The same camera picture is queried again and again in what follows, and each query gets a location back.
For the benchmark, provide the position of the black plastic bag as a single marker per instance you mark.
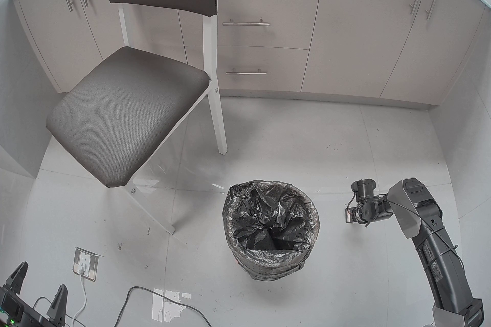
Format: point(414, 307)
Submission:
point(268, 241)

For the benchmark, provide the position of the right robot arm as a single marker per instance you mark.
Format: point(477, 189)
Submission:
point(437, 252)

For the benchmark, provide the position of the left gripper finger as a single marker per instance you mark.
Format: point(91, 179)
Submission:
point(57, 304)
point(18, 277)

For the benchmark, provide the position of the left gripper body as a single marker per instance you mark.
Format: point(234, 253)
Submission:
point(30, 317)

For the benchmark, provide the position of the beige floor cabinet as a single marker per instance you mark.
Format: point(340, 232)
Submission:
point(364, 30)

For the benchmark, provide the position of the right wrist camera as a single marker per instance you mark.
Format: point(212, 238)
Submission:
point(350, 215)

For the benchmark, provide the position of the white chair with grey seat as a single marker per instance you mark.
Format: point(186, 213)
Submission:
point(126, 107)

